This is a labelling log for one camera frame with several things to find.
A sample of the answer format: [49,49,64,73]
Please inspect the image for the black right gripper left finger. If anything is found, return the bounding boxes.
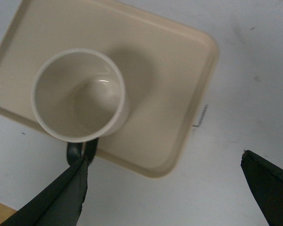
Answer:
[1,157,88,226]

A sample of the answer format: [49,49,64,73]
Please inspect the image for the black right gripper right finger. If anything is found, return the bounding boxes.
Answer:
[241,150,283,226]

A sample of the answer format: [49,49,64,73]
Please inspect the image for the white mug with dark handle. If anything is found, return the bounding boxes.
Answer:
[31,48,130,167]

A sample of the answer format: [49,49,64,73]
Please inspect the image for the beige rectangular plastic tray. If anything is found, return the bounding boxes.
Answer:
[0,0,219,178]

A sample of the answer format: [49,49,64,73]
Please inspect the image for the small bent metal wire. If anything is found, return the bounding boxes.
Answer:
[192,104,208,128]

